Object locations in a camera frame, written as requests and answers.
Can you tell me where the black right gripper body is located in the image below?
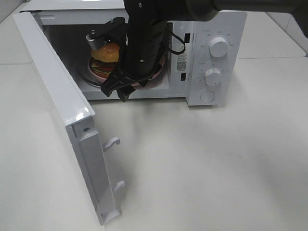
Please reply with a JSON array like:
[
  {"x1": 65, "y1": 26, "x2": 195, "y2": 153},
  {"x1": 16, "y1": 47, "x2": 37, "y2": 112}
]
[{"x1": 118, "y1": 14, "x2": 167, "y2": 77}]

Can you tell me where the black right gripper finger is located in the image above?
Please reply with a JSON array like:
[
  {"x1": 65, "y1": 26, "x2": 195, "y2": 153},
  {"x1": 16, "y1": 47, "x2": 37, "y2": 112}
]
[
  {"x1": 101, "y1": 67, "x2": 149, "y2": 102},
  {"x1": 86, "y1": 17, "x2": 127, "y2": 41}
]

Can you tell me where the toy hamburger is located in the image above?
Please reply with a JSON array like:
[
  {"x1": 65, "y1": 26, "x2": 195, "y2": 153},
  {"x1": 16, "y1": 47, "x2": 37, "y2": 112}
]
[{"x1": 90, "y1": 42, "x2": 120, "y2": 72}]

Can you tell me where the pink round plate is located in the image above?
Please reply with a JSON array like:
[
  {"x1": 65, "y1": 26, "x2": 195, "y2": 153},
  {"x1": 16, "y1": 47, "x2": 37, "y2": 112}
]
[{"x1": 88, "y1": 56, "x2": 165, "y2": 90}]

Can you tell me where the white microwave door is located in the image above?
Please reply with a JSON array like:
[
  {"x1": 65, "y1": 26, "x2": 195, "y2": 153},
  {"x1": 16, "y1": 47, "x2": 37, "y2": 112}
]
[{"x1": 13, "y1": 12, "x2": 125, "y2": 225}]

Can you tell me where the white timer knob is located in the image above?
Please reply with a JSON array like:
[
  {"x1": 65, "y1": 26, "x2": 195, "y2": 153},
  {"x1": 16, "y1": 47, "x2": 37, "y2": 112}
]
[{"x1": 204, "y1": 68, "x2": 223, "y2": 86}]

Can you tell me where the round white door button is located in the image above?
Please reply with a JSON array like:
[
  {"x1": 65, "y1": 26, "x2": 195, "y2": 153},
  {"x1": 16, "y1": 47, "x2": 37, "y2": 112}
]
[{"x1": 200, "y1": 90, "x2": 215, "y2": 103}]

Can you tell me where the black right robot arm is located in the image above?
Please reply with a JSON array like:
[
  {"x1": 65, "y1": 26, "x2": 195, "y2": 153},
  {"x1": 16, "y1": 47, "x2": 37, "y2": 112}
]
[{"x1": 86, "y1": 0, "x2": 308, "y2": 102}]

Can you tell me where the glass microwave turntable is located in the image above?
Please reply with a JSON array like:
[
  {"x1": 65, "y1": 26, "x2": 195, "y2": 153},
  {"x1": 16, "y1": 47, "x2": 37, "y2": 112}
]
[{"x1": 77, "y1": 68, "x2": 101, "y2": 88}]

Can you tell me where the upper white power knob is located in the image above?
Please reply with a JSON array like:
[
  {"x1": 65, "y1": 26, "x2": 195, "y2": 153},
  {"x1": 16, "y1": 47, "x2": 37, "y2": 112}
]
[{"x1": 208, "y1": 36, "x2": 229, "y2": 58}]

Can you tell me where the white microwave oven body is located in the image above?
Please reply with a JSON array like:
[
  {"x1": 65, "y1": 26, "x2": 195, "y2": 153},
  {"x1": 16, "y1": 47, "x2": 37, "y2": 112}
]
[{"x1": 20, "y1": 0, "x2": 247, "y2": 106}]

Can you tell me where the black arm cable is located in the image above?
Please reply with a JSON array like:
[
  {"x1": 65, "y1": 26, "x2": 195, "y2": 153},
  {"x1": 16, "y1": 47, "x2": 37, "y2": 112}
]
[{"x1": 156, "y1": 23, "x2": 186, "y2": 58}]

